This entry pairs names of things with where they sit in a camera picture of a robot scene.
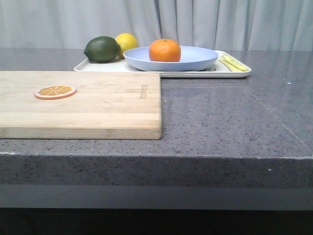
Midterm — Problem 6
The orange fruit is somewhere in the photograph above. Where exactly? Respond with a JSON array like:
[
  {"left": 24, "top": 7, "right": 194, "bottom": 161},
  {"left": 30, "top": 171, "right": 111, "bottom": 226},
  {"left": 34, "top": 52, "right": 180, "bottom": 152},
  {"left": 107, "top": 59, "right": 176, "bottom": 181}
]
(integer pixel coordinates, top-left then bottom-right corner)
[{"left": 149, "top": 39, "right": 181, "bottom": 62}]

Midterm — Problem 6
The light blue round plate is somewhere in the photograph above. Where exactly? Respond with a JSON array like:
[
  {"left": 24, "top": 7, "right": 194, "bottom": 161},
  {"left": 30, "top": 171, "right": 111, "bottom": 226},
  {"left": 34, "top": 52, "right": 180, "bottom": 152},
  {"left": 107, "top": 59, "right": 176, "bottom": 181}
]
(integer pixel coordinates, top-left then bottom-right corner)
[{"left": 124, "top": 46, "right": 219, "bottom": 71}]

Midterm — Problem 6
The cream rectangular tray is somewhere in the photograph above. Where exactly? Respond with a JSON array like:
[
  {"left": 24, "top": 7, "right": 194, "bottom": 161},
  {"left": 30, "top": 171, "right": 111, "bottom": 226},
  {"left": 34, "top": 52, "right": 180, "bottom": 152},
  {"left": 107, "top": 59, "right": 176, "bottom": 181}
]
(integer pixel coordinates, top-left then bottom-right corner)
[{"left": 74, "top": 50, "right": 251, "bottom": 79}]

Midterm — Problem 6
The wooden cutting board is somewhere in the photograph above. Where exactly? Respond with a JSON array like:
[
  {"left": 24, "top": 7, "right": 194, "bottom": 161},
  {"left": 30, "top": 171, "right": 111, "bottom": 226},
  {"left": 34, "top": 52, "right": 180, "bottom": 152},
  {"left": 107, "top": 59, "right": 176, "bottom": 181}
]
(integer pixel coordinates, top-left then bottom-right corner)
[{"left": 0, "top": 71, "right": 162, "bottom": 140}]

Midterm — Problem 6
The yellow lemon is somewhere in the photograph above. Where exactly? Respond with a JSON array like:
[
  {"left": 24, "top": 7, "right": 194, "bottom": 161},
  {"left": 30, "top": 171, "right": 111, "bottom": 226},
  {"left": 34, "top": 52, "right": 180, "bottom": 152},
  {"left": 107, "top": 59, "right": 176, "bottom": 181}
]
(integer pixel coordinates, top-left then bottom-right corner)
[{"left": 115, "top": 33, "right": 138, "bottom": 58}]

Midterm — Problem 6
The dark green lime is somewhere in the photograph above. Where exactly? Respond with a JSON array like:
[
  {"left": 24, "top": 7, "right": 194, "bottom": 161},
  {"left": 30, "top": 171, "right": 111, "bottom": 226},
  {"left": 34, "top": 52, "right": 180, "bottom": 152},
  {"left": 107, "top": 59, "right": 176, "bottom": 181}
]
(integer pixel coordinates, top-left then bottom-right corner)
[{"left": 84, "top": 36, "right": 121, "bottom": 63}]

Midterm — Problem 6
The orange slice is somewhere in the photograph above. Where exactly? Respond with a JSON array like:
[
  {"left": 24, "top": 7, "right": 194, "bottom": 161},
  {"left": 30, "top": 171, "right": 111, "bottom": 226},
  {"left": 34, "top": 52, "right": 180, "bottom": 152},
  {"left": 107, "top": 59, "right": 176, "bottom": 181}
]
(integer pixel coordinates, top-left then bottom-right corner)
[{"left": 34, "top": 85, "right": 77, "bottom": 100}]

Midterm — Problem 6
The grey curtain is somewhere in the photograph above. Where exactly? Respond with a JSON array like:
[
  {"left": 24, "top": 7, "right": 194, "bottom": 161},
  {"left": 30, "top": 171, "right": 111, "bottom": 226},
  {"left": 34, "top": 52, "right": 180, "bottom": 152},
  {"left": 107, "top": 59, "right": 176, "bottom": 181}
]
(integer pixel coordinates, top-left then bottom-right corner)
[{"left": 0, "top": 0, "right": 313, "bottom": 51}]

